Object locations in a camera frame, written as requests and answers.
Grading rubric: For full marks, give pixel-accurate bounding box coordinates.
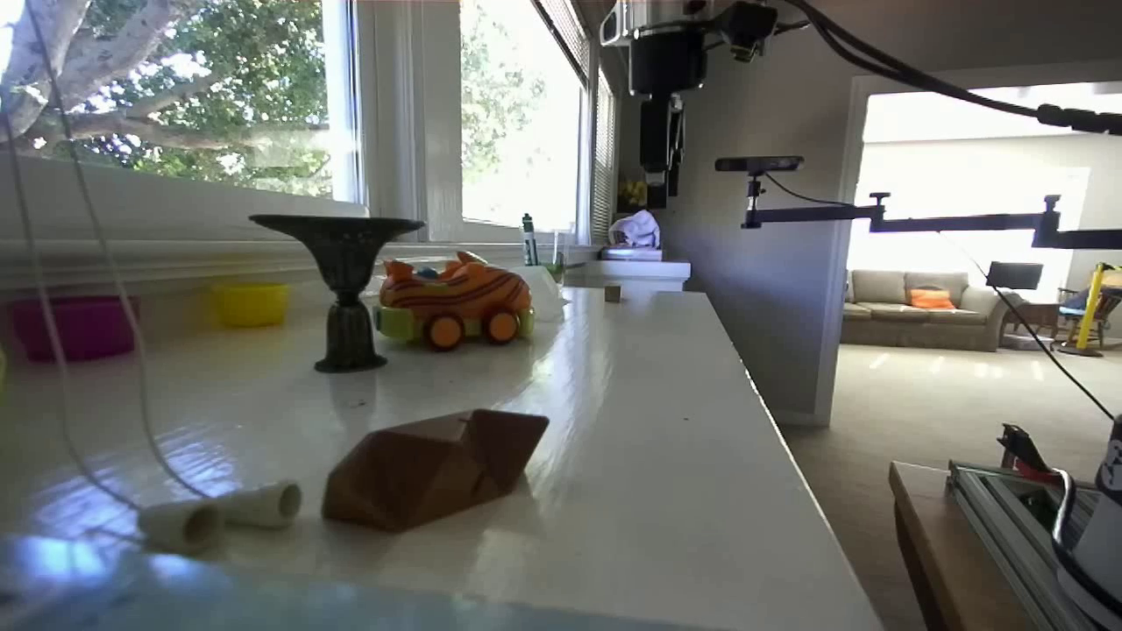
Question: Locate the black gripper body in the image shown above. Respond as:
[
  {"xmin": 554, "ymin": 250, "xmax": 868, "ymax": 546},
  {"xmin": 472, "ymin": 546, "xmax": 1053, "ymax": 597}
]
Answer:
[{"xmin": 639, "ymin": 96, "xmax": 685, "ymax": 206}]

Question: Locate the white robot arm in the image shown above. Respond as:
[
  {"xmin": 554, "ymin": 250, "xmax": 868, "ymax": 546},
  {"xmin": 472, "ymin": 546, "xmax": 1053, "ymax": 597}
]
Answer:
[{"xmin": 600, "ymin": 0, "xmax": 708, "ymax": 210}]

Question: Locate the white crumpled cloth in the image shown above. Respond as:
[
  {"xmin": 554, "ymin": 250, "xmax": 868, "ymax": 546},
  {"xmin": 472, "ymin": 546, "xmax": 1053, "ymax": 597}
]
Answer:
[{"xmin": 610, "ymin": 210, "xmax": 660, "ymax": 250}]

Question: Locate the small dark cube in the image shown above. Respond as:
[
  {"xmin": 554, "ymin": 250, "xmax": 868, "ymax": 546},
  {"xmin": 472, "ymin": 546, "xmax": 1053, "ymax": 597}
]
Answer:
[{"xmin": 604, "ymin": 285, "xmax": 625, "ymax": 306}]

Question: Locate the orange toy car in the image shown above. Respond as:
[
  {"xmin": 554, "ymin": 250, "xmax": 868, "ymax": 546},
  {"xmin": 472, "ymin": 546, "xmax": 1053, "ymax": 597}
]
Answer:
[{"xmin": 376, "ymin": 253, "xmax": 533, "ymax": 349}]

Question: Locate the grey sofa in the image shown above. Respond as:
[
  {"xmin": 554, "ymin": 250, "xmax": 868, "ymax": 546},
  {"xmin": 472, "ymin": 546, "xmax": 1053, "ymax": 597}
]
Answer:
[{"xmin": 842, "ymin": 271, "xmax": 1007, "ymax": 349}]

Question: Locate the orange cushion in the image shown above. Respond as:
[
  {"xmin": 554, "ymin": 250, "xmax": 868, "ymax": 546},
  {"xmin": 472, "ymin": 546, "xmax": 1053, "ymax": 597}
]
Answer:
[{"xmin": 908, "ymin": 289, "xmax": 953, "ymax": 313}]

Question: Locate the dark goblet stand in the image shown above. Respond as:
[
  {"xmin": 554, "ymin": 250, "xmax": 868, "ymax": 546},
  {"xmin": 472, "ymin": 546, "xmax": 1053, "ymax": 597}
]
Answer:
[{"xmin": 254, "ymin": 214, "xmax": 416, "ymax": 370}]

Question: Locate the brown wooden polyhedron block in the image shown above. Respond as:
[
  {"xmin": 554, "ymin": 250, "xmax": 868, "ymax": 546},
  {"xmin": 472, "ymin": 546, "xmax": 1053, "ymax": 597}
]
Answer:
[{"xmin": 322, "ymin": 410, "xmax": 547, "ymax": 532}]

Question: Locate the yellow bowl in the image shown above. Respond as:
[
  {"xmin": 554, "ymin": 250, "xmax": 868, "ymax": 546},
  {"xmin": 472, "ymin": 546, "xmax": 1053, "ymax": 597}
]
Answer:
[{"xmin": 210, "ymin": 285, "xmax": 286, "ymax": 331}]

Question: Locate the wooden side table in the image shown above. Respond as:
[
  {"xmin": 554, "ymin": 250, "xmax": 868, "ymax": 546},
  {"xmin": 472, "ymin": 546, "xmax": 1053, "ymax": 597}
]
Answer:
[{"xmin": 886, "ymin": 461, "xmax": 1033, "ymax": 631}]

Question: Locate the magenta bowl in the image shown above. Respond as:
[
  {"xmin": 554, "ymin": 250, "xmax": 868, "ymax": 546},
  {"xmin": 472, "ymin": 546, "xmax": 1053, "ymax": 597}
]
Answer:
[{"xmin": 8, "ymin": 294, "xmax": 133, "ymax": 362}]

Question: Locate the white cylinder piece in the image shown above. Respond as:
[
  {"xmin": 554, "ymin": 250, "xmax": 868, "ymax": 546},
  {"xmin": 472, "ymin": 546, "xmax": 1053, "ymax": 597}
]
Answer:
[{"xmin": 138, "ymin": 480, "xmax": 302, "ymax": 555}]

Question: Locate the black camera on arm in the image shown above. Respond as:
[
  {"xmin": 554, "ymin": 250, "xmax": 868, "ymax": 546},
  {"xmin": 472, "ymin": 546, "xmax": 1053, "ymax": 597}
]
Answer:
[{"xmin": 714, "ymin": 155, "xmax": 803, "ymax": 175}]

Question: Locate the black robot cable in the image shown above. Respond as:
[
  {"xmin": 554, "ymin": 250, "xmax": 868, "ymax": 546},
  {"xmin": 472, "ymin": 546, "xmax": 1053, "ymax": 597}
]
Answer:
[{"xmin": 713, "ymin": 0, "xmax": 1122, "ymax": 135}]

